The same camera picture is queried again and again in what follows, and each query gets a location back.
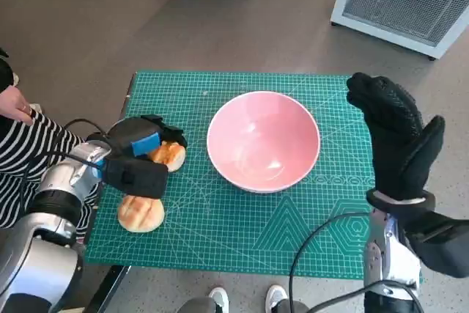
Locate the person's hand with ring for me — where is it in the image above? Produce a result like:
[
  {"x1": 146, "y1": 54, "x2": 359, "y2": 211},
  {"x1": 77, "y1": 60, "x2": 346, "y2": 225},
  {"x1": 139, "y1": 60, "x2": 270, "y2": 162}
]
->
[{"x1": 0, "y1": 85, "x2": 37, "y2": 125}]

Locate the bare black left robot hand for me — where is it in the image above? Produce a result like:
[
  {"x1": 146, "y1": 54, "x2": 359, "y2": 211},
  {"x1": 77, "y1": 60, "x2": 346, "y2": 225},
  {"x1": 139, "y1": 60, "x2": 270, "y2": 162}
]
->
[{"x1": 105, "y1": 114, "x2": 189, "y2": 158}]

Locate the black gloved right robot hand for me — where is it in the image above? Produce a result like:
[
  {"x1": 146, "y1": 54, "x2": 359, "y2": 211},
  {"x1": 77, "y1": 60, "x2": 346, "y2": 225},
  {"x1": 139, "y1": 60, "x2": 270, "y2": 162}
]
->
[{"x1": 346, "y1": 72, "x2": 446, "y2": 200}]

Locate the long striped toy bread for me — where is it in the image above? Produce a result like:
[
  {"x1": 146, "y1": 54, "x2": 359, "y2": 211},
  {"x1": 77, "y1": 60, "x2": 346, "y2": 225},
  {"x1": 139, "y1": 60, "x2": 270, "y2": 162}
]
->
[{"x1": 148, "y1": 140, "x2": 187, "y2": 174}]

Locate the round toy bread bun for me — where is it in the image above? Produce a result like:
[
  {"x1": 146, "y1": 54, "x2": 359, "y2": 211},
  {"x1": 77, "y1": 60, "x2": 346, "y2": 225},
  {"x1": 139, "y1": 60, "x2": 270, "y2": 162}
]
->
[{"x1": 117, "y1": 195, "x2": 165, "y2": 234}]

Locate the pink bowl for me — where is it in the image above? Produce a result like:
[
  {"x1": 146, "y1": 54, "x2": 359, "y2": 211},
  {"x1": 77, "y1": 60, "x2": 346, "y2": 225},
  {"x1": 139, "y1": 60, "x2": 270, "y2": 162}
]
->
[{"x1": 207, "y1": 91, "x2": 322, "y2": 195}]

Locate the green cutting mat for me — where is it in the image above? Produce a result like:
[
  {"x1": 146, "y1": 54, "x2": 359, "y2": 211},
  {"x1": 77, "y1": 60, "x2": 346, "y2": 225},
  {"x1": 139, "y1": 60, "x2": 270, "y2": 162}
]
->
[{"x1": 83, "y1": 69, "x2": 422, "y2": 281}]

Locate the white shoe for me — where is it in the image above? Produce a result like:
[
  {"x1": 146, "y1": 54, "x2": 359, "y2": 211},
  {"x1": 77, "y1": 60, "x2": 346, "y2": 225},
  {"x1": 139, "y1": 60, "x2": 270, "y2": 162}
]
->
[
  {"x1": 207, "y1": 285, "x2": 231, "y2": 313},
  {"x1": 265, "y1": 283, "x2": 289, "y2": 313}
]

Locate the grey leg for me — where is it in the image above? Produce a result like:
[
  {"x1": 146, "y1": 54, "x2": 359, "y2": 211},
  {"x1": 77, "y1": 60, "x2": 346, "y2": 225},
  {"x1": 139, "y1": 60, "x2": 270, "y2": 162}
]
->
[
  {"x1": 274, "y1": 298, "x2": 312, "y2": 313},
  {"x1": 178, "y1": 296, "x2": 221, "y2": 313}
]

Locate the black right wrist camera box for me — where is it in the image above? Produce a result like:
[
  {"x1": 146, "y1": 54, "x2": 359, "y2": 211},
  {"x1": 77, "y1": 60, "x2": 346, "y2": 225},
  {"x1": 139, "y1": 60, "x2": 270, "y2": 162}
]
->
[{"x1": 402, "y1": 210, "x2": 469, "y2": 279}]

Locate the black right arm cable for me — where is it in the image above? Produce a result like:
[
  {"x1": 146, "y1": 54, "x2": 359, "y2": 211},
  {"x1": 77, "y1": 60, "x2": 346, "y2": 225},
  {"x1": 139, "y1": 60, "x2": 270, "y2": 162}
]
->
[{"x1": 289, "y1": 212, "x2": 371, "y2": 313}]

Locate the black table frame bar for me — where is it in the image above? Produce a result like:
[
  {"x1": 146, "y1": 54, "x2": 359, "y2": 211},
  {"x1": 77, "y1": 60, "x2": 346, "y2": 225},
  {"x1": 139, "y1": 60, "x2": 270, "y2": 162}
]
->
[{"x1": 84, "y1": 264, "x2": 131, "y2": 313}]

